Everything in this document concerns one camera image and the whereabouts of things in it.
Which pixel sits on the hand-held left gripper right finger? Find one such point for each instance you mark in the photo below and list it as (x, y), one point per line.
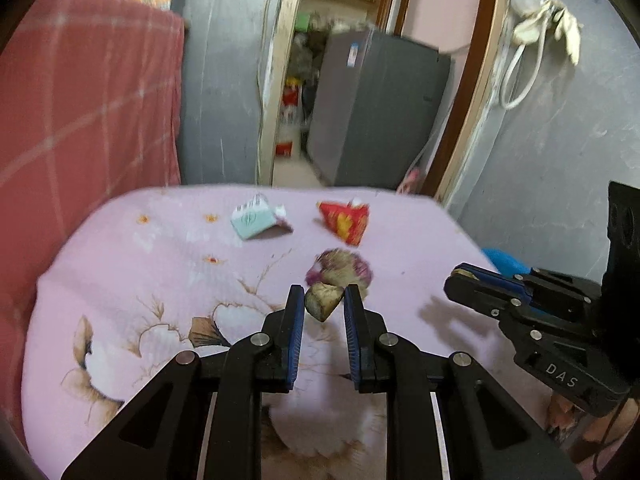
(352, 340)

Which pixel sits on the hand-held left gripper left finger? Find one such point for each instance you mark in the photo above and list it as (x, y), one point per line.
(296, 340)

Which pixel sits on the wooden door frame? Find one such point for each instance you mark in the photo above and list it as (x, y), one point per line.
(475, 110)

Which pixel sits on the person's right hand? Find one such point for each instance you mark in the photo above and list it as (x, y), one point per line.
(590, 435)

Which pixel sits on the pink floral blanket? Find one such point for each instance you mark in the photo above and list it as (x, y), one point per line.
(150, 270)

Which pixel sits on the pink slipper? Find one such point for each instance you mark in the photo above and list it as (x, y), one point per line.
(409, 180)

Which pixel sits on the red snack packet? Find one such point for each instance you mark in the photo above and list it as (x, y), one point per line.
(345, 220)

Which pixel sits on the grey washing machine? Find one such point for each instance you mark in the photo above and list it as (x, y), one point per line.
(375, 110)

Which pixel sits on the blue plastic bucket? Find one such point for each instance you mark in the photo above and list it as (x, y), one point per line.
(502, 260)

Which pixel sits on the brown paper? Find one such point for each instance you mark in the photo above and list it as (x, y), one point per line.
(324, 302)

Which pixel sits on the red checked cloth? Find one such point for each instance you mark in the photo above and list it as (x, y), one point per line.
(75, 110)

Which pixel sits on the purple wrapper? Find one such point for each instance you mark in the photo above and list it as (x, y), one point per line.
(340, 267)

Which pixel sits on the green white small carton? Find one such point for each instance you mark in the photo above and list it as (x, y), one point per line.
(255, 220)

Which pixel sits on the cream rubber gloves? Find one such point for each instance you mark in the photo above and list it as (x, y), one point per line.
(565, 25)

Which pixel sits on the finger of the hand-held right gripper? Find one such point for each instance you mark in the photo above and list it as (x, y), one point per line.
(480, 297)
(500, 280)

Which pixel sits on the white rice bag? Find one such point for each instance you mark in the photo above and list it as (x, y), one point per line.
(291, 100)

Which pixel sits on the green box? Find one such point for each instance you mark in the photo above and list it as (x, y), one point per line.
(302, 22)

